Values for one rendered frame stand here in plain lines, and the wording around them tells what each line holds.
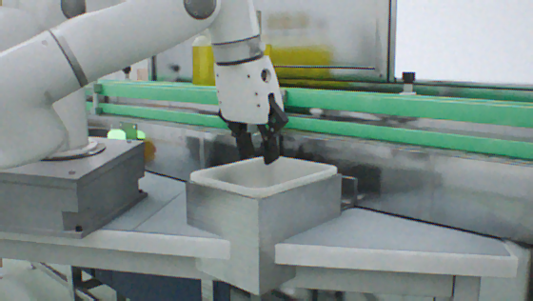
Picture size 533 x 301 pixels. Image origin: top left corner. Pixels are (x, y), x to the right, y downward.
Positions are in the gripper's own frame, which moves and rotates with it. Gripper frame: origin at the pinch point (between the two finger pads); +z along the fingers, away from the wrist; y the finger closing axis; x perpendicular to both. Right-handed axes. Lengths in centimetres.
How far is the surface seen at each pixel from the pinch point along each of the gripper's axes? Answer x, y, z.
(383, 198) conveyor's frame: -17.2, -12.1, 15.7
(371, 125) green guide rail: -22.5, -8.0, 3.6
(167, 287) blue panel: -1, 46, 47
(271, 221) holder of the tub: 6.3, -6.4, 8.6
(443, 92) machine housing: -43.2, -13.6, 3.6
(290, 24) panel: -44, 25, -12
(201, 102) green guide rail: -13.9, 29.0, -1.5
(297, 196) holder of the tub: -0.4, -6.4, 7.7
